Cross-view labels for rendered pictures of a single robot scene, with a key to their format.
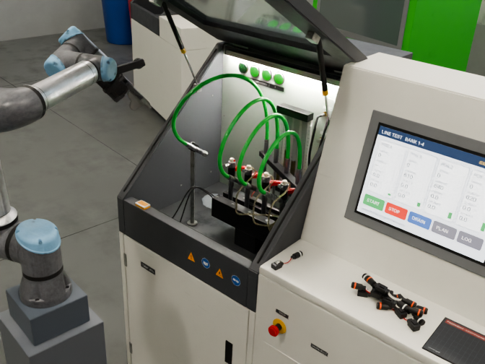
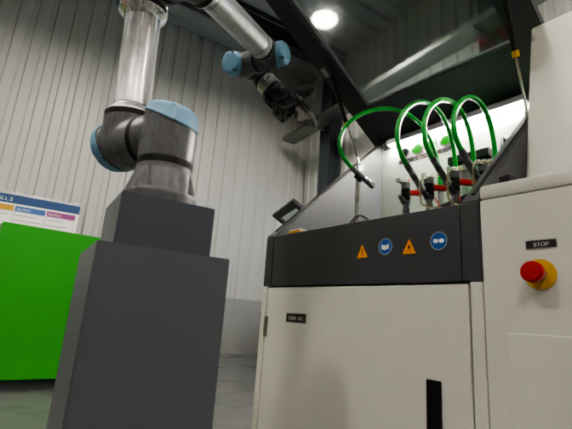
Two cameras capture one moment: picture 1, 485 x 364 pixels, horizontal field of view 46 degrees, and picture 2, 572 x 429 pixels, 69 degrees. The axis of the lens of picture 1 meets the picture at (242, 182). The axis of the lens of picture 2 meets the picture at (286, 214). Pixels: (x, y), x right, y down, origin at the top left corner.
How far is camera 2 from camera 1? 1.47 m
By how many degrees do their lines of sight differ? 43
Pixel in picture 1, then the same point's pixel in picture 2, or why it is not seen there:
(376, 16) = not seen: hidden behind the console
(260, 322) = (494, 294)
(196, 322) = (368, 373)
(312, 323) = not seen: outside the picture
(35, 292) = (143, 178)
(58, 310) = (168, 204)
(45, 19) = not seen: hidden behind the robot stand
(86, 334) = (199, 265)
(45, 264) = (169, 135)
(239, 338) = (454, 358)
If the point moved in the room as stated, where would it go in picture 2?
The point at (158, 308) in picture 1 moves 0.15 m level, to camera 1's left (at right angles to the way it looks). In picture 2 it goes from (305, 384) to (249, 378)
